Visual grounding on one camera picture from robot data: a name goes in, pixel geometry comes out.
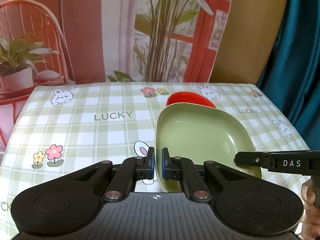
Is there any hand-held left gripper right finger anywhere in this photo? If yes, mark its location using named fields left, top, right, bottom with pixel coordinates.
left=161, top=147, right=250, bottom=202

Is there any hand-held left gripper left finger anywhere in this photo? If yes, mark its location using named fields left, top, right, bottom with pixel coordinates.
left=69, top=147, right=155, bottom=202

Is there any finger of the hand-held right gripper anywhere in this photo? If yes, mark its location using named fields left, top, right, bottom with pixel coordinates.
left=234, top=151, right=271, bottom=172

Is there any green square plate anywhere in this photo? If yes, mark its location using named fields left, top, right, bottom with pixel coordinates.
left=154, top=102, right=263, bottom=193

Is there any person's right hand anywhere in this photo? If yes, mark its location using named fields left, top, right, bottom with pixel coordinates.
left=301, top=179, right=320, bottom=240

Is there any green checked bunny tablecloth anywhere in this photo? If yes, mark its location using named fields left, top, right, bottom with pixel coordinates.
left=0, top=82, right=311, bottom=221

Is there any red bowl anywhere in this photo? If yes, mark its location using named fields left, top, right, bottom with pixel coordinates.
left=166, top=92, right=216, bottom=109

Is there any teal curtain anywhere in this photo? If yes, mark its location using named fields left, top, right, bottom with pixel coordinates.
left=257, top=0, right=320, bottom=151

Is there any printed room scene backdrop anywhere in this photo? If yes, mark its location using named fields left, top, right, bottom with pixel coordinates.
left=0, top=0, right=237, bottom=153

